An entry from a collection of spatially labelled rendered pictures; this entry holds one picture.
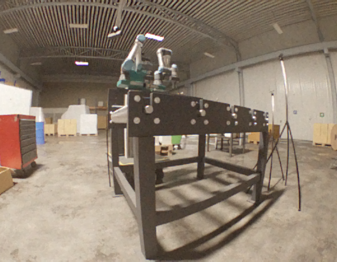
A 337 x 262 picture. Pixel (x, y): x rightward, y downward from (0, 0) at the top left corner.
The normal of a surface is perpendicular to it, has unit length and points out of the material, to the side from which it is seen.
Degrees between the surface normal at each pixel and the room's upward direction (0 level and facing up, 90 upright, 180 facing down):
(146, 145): 90
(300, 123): 90
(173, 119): 90
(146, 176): 90
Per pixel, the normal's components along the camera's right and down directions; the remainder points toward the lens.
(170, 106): 0.48, 0.05
